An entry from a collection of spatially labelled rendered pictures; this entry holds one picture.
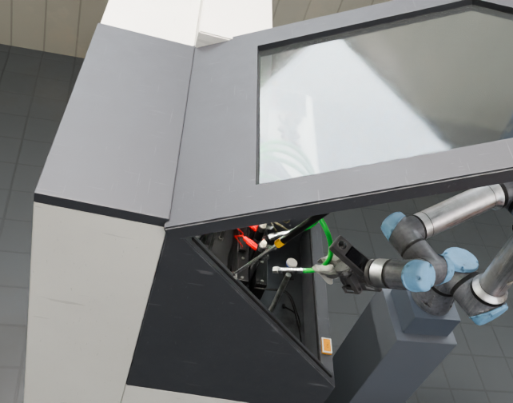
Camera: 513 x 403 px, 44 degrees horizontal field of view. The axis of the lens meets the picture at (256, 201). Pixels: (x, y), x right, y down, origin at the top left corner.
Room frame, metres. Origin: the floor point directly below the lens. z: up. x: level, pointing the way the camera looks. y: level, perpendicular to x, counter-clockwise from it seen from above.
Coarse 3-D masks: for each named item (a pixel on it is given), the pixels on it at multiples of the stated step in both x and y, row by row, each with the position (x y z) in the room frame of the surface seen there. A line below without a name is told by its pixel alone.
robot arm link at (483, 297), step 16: (512, 208) 1.47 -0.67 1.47; (512, 240) 1.46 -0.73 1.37; (496, 256) 1.49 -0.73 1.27; (512, 256) 1.44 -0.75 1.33; (496, 272) 1.46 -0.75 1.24; (512, 272) 1.44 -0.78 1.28; (464, 288) 1.50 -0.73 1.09; (480, 288) 1.47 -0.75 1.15; (496, 288) 1.45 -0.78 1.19; (464, 304) 1.47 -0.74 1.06; (480, 304) 1.44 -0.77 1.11; (496, 304) 1.44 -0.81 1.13; (480, 320) 1.42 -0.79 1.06
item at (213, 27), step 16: (208, 0) 1.80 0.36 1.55; (224, 0) 1.83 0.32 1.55; (240, 0) 1.87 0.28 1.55; (256, 0) 1.92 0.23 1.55; (208, 16) 1.70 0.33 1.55; (224, 16) 1.74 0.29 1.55; (240, 16) 1.78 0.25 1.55; (256, 16) 1.81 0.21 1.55; (208, 32) 1.62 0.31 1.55; (224, 32) 1.65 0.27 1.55; (240, 32) 1.68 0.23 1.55
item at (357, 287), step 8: (344, 264) 1.20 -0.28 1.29; (368, 264) 1.17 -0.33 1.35; (344, 272) 1.17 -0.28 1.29; (352, 272) 1.18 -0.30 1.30; (368, 272) 1.15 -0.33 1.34; (344, 280) 1.19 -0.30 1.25; (352, 280) 1.17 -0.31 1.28; (360, 280) 1.18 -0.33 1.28; (368, 280) 1.14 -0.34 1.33; (344, 288) 1.18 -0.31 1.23; (352, 288) 1.17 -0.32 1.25; (360, 288) 1.18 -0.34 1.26; (368, 288) 1.17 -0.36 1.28; (376, 288) 1.16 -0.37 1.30
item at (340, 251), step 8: (336, 240) 1.21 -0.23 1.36; (344, 240) 1.22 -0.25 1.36; (336, 248) 1.18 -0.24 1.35; (344, 248) 1.19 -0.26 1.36; (352, 248) 1.21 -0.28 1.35; (336, 256) 1.18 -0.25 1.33; (344, 256) 1.18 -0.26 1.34; (352, 256) 1.19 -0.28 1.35; (360, 256) 1.20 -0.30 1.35; (352, 264) 1.17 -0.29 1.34; (360, 264) 1.18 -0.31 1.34; (360, 272) 1.16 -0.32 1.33
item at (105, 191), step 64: (128, 0) 1.76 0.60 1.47; (192, 0) 1.91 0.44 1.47; (128, 64) 1.40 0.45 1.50; (192, 64) 1.51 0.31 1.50; (64, 128) 1.07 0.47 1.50; (128, 128) 1.15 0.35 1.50; (64, 192) 0.89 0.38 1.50; (128, 192) 0.95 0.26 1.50; (64, 256) 0.87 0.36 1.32; (128, 256) 0.91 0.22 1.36; (64, 320) 0.88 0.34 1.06; (128, 320) 0.92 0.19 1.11; (64, 384) 0.88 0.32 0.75
